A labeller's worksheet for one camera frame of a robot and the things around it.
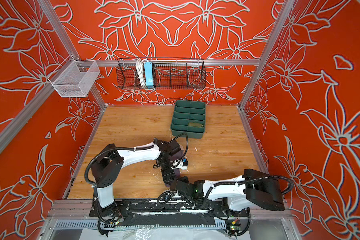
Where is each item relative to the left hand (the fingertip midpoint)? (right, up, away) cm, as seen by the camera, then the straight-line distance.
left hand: (173, 176), depth 81 cm
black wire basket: (+1, +62, +16) cm, 64 cm away
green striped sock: (+15, +28, +19) cm, 37 cm away
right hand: (+1, -3, 0) cm, 3 cm away
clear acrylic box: (-63, +58, +11) cm, 86 cm away
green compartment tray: (+11, +33, +22) cm, 41 cm away
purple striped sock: (+1, +12, -4) cm, 13 cm away
